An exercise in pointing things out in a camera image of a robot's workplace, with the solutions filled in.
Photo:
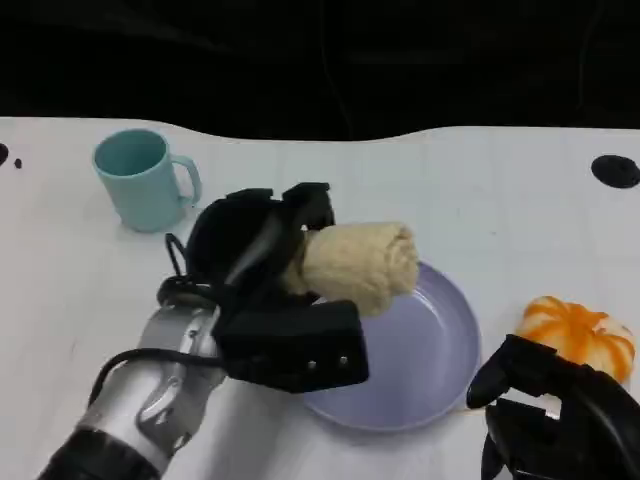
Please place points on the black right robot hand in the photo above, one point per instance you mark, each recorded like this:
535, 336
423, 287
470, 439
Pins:
565, 430

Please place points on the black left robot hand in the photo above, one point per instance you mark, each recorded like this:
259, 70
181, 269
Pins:
225, 235

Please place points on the beige towel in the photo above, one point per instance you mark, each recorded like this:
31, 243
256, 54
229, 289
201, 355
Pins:
360, 265

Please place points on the pale green mug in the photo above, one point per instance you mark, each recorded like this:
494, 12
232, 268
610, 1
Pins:
145, 195

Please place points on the orange and white toy bread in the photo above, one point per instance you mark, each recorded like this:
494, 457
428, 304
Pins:
575, 325

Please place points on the lilac plate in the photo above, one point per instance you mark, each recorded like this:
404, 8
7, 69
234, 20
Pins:
425, 350

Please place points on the black round table grommet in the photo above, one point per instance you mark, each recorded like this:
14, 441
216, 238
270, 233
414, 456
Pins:
616, 171

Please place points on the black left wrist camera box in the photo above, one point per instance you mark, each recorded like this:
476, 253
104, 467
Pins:
295, 350

